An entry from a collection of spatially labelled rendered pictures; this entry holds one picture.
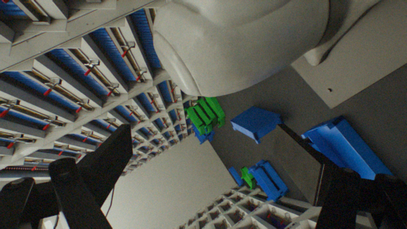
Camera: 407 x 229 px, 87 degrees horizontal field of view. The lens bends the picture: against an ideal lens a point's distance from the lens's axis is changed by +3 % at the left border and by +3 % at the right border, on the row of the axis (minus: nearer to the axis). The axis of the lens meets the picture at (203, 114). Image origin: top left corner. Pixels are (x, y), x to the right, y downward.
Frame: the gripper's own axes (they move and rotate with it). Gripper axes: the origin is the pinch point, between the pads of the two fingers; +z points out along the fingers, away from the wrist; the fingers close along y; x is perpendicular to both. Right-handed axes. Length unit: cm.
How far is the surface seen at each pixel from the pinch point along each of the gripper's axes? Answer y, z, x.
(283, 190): 72, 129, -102
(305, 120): 54, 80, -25
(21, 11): -57, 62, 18
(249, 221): 48, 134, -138
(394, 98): 57, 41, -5
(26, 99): -78, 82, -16
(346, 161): 66, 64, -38
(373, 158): 64, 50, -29
